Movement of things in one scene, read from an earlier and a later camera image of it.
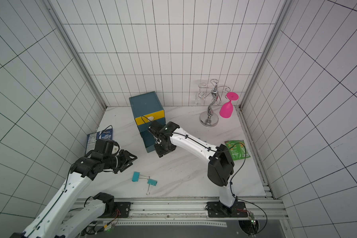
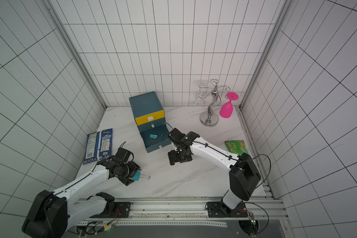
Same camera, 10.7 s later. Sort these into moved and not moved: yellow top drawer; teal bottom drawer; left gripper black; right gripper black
Moved: right gripper black; left gripper black
Not moved: yellow top drawer; teal bottom drawer
